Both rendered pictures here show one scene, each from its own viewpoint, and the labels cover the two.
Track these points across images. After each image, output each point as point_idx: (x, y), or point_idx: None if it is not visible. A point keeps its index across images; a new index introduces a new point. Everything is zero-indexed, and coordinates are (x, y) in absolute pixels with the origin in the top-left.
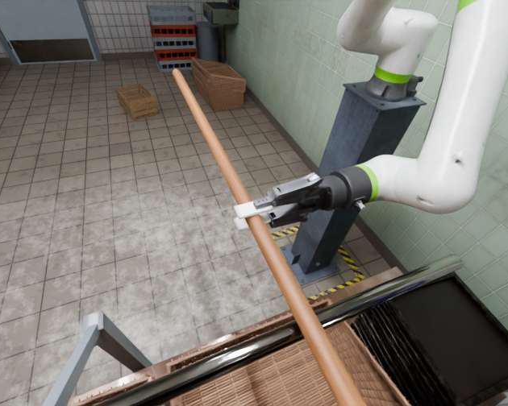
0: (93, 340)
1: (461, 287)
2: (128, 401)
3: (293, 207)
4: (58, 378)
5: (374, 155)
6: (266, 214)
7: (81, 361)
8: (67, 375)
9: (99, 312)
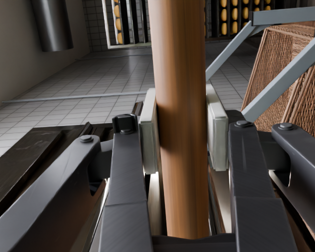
0: (306, 62)
1: None
2: None
3: (232, 225)
4: (246, 106)
5: None
6: (212, 141)
7: (271, 94)
8: (247, 110)
9: None
